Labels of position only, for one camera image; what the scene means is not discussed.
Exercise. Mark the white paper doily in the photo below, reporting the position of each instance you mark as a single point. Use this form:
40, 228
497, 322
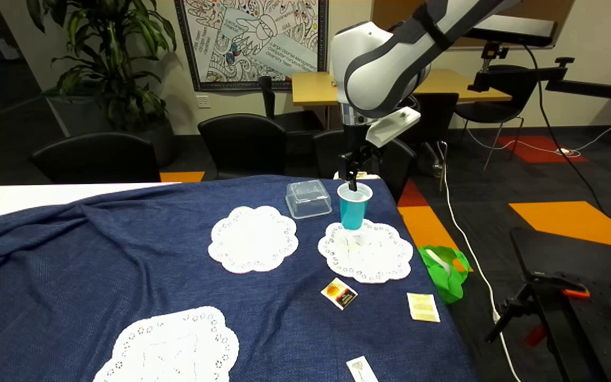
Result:
168, 346
252, 239
366, 251

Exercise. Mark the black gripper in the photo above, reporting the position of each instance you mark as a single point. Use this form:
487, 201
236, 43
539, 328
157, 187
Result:
357, 146

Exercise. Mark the pale square paper note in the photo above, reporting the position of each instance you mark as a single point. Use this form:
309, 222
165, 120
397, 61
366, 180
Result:
422, 308

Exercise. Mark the small white paper packet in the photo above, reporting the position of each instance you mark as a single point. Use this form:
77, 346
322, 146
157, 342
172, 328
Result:
360, 371

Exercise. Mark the black square-back chair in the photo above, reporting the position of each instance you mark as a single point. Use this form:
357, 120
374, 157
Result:
438, 114

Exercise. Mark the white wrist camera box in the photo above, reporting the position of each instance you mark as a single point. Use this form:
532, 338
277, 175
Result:
390, 128

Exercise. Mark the light wooden table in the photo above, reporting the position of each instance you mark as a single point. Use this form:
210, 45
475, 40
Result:
312, 88

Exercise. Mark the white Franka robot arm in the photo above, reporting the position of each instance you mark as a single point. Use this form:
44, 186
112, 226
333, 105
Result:
390, 64

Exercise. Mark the small orange brown picture card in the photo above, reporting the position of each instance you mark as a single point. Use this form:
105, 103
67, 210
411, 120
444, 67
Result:
337, 293

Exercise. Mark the framed drawing poster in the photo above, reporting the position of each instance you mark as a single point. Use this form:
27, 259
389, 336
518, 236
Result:
252, 40

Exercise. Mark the clear plastic container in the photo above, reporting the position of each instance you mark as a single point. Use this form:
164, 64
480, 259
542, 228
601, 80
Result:
308, 199

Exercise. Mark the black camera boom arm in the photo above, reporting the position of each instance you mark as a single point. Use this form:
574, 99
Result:
588, 85

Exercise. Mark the dark blue bed sheet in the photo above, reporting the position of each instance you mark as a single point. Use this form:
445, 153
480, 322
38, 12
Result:
106, 268

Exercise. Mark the black wide-back chair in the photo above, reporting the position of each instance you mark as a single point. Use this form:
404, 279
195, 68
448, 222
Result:
95, 157

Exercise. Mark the potted green plant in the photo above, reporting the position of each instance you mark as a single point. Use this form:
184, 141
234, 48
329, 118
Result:
99, 56

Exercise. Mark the black office chair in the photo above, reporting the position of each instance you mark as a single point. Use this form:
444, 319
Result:
493, 85

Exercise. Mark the black padded armchair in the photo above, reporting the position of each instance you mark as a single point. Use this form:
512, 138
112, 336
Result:
244, 146

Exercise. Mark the black slim-back chair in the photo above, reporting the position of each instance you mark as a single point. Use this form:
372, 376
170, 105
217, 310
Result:
267, 97

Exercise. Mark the green plastic bag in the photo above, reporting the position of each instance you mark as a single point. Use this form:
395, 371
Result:
445, 272

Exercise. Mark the black silver flat device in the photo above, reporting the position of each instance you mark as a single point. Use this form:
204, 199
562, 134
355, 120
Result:
509, 26

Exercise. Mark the teal plastic cup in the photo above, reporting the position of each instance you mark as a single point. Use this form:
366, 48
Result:
353, 206

